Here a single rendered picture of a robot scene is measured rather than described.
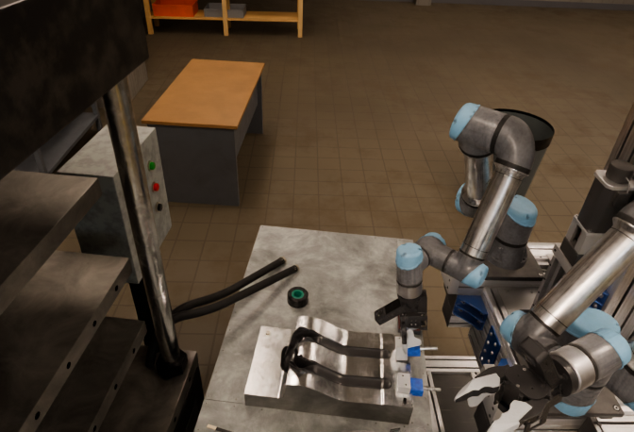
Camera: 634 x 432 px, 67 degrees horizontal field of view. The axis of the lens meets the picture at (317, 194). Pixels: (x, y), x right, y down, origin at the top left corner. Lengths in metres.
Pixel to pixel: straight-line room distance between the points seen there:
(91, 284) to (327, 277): 0.97
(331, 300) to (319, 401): 0.47
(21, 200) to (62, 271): 0.25
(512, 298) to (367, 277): 0.55
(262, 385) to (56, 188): 0.82
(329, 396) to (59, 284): 0.80
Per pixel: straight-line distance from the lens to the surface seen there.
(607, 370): 1.05
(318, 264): 2.02
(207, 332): 2.84
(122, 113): 1.14
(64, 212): 1.15
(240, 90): 3.92
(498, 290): 1.86
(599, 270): 1.14
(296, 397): 1.53
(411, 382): 1.57
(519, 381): 0.93
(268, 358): 1.63
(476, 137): 1.40
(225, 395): 1.64
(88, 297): 1.30
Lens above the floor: 2.17
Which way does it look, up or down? 34 degrees down
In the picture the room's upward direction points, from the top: 3 degrees clockwise
